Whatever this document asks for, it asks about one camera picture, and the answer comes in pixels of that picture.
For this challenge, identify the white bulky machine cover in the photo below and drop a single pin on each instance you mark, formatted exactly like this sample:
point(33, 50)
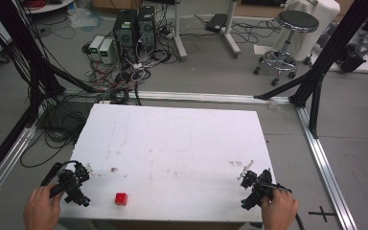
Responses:
point(327, 19)

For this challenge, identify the slim black computer tower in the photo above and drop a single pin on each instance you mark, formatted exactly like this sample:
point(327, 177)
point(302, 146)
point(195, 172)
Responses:
point(147, 27)

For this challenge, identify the black device on white board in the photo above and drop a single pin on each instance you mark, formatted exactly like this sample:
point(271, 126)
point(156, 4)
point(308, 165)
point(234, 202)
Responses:
point(351, 59)

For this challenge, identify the person's right hand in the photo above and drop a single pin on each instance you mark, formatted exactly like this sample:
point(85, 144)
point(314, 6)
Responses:
point(279, 211)

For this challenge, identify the clear plastic bag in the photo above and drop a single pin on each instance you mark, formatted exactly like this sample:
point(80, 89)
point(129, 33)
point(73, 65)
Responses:
point(83, 18)

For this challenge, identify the aluminium floor rail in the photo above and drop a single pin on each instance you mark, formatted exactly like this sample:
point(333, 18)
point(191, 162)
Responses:
point(204, 96)
point(4, 169)
point(324, 169)

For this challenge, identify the person's left hand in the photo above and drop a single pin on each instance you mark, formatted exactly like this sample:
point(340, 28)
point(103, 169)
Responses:
point(41, 209)

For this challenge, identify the red cube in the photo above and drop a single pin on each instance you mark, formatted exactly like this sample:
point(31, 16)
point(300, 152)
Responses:
point(121, 199)

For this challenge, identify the black frame post with braces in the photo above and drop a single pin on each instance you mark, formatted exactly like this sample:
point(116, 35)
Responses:
point(329, 57)

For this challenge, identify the large black computer tower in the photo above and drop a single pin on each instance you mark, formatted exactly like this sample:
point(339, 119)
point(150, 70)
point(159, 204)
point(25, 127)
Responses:
point(125, 33)

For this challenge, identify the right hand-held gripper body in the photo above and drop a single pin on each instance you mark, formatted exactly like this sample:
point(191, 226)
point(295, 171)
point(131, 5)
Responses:
point(258, 191)

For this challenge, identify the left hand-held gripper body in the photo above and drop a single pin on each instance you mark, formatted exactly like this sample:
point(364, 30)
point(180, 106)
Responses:
point(72, 187)

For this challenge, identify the chrome stool with black seat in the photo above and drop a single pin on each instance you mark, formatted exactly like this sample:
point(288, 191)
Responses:
point(295, 21)

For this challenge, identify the round white table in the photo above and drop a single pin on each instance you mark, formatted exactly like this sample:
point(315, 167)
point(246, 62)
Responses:
point(49, 5)

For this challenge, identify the white power supply unit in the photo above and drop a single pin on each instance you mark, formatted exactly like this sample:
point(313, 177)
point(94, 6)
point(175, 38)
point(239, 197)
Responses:
point(106, 51)
point(96, 46)

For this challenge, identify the flat black box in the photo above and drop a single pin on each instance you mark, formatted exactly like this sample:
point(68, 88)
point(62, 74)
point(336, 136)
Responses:
point(216, 23)

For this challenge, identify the white desk leg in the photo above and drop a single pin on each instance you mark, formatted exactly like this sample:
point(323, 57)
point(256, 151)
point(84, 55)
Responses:
point(179, 35)
point(231, 30)

